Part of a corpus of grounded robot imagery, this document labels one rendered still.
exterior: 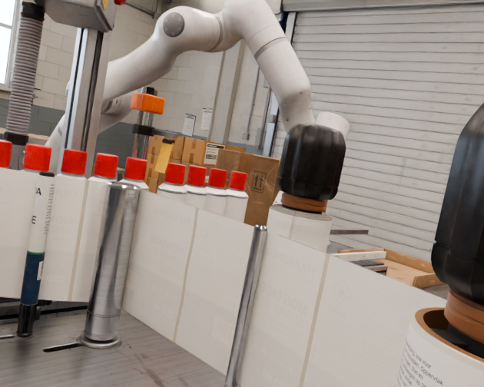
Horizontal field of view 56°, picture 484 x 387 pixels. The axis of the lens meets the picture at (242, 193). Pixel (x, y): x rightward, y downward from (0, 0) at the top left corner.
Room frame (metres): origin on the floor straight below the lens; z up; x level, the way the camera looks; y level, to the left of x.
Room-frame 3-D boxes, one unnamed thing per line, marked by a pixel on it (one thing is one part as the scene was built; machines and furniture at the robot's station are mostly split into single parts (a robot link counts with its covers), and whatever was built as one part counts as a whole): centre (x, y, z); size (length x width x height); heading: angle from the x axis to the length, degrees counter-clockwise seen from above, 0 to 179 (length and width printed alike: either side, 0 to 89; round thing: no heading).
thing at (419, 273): (1.46, -0.53, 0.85); 0.30 x 0.26 x 0.04; 135
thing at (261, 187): (1.45, -0.09, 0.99); 0.30 x 0.24 x 0.27; 139
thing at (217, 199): (0.87, 0.05, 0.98); 0.05 x 0.05 x 0.20
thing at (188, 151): (5.26, 0.48, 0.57); 1.20 x 0.85 x 1.14; 145
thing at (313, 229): (0.61, -0.08, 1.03); 0.09 x 0.09 x 0.30
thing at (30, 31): (0.70, 0.36, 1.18); 0.04 x 0.04 x 0.21
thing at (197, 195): (0.84, 0.09, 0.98); 0.05 x 0.05 x 0.20
